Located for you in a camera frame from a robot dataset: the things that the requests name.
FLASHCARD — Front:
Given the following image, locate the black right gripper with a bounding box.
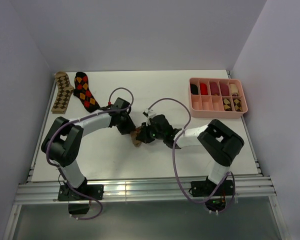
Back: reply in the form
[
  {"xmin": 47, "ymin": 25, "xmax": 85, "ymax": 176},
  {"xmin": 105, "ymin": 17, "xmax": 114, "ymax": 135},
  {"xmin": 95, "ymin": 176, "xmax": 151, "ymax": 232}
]
[{"xmin": 137, "ymin": 120, "xmax": 166, "ymax": 144}]

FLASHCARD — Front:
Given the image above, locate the beige orange brown argyle sock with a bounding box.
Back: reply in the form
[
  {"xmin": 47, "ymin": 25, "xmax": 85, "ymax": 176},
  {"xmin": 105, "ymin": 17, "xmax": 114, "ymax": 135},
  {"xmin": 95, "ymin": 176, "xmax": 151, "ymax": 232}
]
[{"xmin": 130, "ymin": 126, "xmax": 142, "ymax": 148}]

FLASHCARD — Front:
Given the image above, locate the black red yellow argyle sock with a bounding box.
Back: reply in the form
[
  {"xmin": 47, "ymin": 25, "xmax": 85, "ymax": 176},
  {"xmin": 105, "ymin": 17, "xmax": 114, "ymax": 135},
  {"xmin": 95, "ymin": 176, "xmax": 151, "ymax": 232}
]
[{"xmin": 73, "ymin": 72, "xmax": 100, "ymax": 113}]

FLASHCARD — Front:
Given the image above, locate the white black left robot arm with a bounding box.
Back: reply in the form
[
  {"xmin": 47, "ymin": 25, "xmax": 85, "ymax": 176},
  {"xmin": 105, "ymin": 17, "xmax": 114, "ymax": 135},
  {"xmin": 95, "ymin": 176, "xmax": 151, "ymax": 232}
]
[{"xmin": 41, "ymin": 97, "xmax": 136, "ymax": 200}]

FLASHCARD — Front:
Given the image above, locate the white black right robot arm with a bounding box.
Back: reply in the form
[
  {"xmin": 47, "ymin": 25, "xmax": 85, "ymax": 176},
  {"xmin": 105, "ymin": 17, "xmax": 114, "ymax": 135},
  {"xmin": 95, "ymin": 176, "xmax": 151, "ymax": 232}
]
[{"xmin": 135, "ymin": 114, "xmax": 245, "ymax": 195}]

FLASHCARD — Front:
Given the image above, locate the black rolled sock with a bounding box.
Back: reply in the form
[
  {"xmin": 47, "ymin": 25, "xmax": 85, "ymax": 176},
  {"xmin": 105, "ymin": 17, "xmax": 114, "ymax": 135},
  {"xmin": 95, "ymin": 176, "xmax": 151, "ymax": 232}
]
[{"xmin": 190, "ymin": 83, "xmax": 199, "ymax": 95}]

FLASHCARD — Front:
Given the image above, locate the pink divided organizer tray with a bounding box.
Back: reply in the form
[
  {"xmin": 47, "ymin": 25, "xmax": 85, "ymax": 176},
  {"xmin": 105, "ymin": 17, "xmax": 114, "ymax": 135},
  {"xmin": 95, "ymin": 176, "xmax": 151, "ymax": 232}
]
[{"xmin": 188, "ymin": 77, "xmax": 248, "ymax": 119}]

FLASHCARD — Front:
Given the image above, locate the red rolled sock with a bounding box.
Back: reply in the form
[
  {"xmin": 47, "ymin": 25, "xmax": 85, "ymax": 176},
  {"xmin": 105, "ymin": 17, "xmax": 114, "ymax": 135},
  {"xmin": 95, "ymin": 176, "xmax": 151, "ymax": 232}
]
[{"xmin": 199, "ymin": 82, "xmax": 209, "ymax": 95}]

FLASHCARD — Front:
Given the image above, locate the dark pink rolled sock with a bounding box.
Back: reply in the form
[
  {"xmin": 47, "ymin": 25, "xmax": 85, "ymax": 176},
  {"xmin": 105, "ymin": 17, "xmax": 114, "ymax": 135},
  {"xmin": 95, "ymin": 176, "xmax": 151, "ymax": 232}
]
[{"xmin": 209, "ymin": 82, "xmax": 220, "ymax": 96}]

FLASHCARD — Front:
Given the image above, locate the brown yellow argyle rolled sock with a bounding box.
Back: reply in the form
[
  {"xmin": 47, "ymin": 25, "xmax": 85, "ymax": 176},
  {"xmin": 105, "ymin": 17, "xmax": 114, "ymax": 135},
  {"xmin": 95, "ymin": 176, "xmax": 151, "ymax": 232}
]
[{"xmin": 222, "ymin": 98, "xmax": 232, "ymax": 112}]

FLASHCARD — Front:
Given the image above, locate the magenta rolled sock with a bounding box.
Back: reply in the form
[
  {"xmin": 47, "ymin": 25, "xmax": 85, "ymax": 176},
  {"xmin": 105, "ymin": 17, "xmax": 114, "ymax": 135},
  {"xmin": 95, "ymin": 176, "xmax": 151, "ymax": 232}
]
[{"xmin": 219, "ymin": 82, "xmax": 230, "ymax": 96}]

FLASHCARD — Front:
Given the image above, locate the brown cream argyle rolled sock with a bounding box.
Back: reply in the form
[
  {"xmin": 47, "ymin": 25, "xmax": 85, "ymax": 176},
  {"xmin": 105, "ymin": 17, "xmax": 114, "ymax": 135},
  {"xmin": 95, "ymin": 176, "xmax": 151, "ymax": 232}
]
[{"xmin": 233, "ymin": 98, "xmax": 243, "ymax": 112}]

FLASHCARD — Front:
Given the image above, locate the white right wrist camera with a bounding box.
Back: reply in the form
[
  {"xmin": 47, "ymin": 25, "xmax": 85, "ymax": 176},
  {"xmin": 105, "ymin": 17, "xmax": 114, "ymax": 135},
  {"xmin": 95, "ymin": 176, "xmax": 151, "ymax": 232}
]
[{"xmin": 142, "ymin": 108, "xmax": 157, "ymax": 126}]

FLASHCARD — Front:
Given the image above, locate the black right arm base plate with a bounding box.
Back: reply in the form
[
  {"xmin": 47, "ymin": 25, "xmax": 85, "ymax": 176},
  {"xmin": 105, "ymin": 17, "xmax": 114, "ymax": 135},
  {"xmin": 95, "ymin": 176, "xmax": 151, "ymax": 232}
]
[{"xmin": 188, "ymin": 180, "xmax": 235, "ymax": 197}]

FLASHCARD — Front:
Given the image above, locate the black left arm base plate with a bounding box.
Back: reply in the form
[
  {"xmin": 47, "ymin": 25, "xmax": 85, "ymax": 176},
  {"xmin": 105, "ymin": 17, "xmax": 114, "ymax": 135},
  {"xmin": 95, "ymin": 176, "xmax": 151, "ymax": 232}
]
[{"xmin": 57, "ymin": 184, "xmax": 104, "ymax": 202}]

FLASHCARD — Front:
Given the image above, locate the black box under rail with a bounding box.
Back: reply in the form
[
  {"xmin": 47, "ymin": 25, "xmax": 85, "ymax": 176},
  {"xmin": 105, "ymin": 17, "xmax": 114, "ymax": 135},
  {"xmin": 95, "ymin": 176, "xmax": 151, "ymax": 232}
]
[{"xmin": 68, "ymin": 203, "xmax": 90, "ymax": 215}]

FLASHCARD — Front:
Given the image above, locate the aluminium table edge rail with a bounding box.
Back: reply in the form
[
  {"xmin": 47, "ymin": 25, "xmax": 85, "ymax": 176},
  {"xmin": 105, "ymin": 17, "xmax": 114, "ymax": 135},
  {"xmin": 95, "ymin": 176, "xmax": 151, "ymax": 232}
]
[{"xmin": 28, "ymin": 83, "xmax": 56, "ymax": 177}]

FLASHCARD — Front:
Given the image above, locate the aluminium front mounting rail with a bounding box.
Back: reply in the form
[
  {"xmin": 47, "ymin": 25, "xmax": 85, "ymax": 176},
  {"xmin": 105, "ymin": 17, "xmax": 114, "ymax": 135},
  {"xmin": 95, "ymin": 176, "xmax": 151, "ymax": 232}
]
[{"xmin": 13, "ymin": 175, "xmax": 276, "ymax": 205}]

